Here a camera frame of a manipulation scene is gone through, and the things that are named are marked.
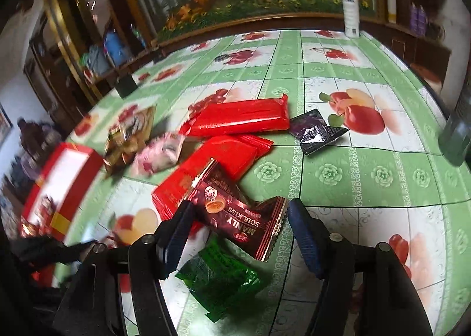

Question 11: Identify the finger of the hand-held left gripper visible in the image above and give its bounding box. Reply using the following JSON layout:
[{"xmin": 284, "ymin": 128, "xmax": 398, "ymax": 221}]
[{"xmin": 15, "ymin": 238, "xmax": 98, "ymax": 267}]

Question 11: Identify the gold brown snack packet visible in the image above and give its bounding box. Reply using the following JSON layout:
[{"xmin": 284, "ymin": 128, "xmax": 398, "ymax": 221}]
[{"xmin": 103, "ymin": 106, "xmax": 157, "ymax": 178}]

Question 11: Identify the grey metal flashlight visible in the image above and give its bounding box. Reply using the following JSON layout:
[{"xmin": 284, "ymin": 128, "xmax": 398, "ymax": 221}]
[{"xmin": 438, "ymin": 75, "xmax": 471, "ymax": 167}]

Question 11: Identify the dark brown snack packet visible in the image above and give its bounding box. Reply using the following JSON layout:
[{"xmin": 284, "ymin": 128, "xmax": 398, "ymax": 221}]
[{"xmin": 186, "ymin": 159, "xmax": 289, "ymax": 262}]

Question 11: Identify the green snack packet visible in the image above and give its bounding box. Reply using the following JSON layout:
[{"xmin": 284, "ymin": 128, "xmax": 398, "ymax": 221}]
[{"xmin": 175, "ymin": 235, "xmax": 271, "ymax": 323}]

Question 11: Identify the red box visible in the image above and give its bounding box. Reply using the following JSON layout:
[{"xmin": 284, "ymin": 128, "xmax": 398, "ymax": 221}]
[{"xmin": 20, "ymin": 143, "xmax": 105, "ymax": 241}]

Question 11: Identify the white spray bottle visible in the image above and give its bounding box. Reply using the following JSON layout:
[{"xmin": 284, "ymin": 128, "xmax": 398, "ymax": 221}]
[{"xmin": 341, "ymin": 0, "xmax": 360, "ymax": 39}]

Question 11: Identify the grey thermos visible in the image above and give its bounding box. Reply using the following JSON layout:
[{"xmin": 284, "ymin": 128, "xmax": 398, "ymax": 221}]
[{"xmin": 86, "ymin": 45, "xmax": 111, "ymax": 75}]

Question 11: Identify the blue thermos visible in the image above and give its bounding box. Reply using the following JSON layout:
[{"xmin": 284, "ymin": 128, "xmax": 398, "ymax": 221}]
[{"xmin": 103, "ymin": 29, "xmax": 127, "ymax": 66}]

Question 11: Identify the purple black snack packet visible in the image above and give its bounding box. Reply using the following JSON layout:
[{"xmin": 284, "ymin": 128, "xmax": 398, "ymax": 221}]
[{"xmin": 289, "ymin": 108, "xmax": 350, "ymax": 156}]

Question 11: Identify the long glossy red snack packet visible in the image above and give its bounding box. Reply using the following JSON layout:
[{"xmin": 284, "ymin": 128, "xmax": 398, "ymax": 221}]
[{"xmin": 178, "ymin": 94, "xmax": 291, "ymax": 138}]

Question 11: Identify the pink snack packet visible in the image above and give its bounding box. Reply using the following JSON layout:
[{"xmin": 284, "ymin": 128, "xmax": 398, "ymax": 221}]
[{"xmin": 130, "ymin": 132, "xmax": 186, "ymax": 176}]

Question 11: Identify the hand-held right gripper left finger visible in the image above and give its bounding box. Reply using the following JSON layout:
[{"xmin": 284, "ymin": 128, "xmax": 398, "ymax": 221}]
[{"xmin": 53, "ymin": 200, "xmax": 195, "ymax": 336}]

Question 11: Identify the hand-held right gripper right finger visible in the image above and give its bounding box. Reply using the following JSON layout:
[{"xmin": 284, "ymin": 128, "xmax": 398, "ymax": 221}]
[{"xmin": 287, "ymin": 198, "xmax": 435, "ymax": 336}]

